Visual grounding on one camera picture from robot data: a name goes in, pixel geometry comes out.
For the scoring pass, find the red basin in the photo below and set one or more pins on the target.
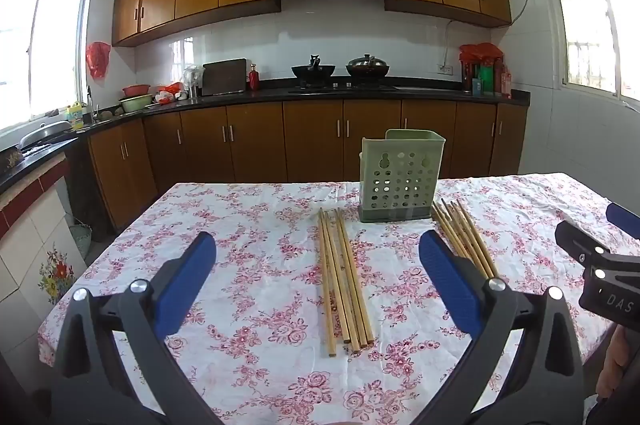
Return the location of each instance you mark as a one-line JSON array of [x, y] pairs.
[[136, 90]]

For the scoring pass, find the wooden chopstick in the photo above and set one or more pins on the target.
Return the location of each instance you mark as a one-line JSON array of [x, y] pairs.
[[454, 236], [358, 280], [326, 280], [343, 280], [462, 235], [352, 280], [469, 240], [481, 238], [337, 280], [476, 240]]

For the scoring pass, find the grey pan lid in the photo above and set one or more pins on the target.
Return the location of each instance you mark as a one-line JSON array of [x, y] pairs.
[[47, 134]]

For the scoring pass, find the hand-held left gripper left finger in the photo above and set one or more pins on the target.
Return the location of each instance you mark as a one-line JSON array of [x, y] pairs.
[[185, 285]]

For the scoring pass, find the dark cutting board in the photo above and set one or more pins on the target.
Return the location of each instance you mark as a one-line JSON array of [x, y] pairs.
[[222, 77]]

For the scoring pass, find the window with white frame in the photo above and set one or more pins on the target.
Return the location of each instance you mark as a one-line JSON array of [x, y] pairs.
[[50, 55]]

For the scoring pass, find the green perforated utensil holder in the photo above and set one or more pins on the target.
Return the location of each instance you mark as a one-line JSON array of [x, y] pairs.
[[400, 175]]

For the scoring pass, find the clear glass jar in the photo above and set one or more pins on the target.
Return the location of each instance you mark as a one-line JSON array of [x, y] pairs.
[[191, 80]]

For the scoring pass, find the white wall socket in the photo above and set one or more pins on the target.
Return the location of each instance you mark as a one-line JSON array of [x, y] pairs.
[[445, 69]]

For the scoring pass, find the window with barred grille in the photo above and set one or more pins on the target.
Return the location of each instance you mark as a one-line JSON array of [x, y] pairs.
[[590, 20]]

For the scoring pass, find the green bottle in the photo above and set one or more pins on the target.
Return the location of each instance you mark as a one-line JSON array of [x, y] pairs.
[[487, 79]]

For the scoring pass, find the hanging red plastic bag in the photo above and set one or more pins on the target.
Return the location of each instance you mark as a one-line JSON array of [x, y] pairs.
[[97, 60]]

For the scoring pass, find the black kitchen countertop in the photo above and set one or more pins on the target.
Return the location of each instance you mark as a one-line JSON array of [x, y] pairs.
[[270, 94]]

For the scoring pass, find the red packet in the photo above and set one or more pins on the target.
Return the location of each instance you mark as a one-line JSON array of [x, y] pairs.
[[505, 84]]

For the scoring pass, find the brown lower kitchen cabinets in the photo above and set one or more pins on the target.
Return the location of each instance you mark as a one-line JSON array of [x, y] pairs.
[[310, 140]]

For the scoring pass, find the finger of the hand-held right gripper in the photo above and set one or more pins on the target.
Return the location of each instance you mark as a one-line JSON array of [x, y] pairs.
[[575, 237], [625, 220]]

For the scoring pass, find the black gas stove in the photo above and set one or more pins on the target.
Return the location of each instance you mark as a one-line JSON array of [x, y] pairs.
[[345, 88]]

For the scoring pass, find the person's right hand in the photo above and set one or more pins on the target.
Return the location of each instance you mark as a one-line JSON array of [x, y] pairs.
[[612, 365]]

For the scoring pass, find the black wok with lid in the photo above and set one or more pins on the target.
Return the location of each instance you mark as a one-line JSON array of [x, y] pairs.
[[367, 66]]

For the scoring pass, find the dark sauce bottle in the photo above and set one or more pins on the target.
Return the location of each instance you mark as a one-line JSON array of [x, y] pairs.
[[468, 77]]

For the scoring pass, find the crumpled red bag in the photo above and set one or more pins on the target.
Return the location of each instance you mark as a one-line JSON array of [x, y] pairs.
[[480, 52]]

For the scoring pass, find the yellow detergent bottle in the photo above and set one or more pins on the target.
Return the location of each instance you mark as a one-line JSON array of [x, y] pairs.
[[76, 117]]

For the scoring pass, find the black open wok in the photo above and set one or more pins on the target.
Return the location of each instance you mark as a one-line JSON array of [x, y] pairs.
[[312, 72]]

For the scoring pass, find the small blue box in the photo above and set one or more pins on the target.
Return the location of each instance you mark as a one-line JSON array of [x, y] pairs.
[[477, 86]]

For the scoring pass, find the green basin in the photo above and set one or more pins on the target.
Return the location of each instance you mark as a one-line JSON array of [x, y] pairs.
[[135, 103]]

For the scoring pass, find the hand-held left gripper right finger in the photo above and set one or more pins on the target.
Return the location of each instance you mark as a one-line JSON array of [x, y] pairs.
[[450, 280]]

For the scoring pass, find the red bottle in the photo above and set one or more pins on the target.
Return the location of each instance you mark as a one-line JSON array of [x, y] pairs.
[[254, 80]]

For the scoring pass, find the red white plastic bag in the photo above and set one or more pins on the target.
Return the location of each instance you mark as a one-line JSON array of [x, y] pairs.
[[172, 90]]

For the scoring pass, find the metal faucet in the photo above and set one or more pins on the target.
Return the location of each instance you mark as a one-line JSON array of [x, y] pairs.
[[91, 105]]

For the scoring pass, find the red floral tablecloth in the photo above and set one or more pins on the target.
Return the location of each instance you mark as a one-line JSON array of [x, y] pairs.
[[250, 255]]

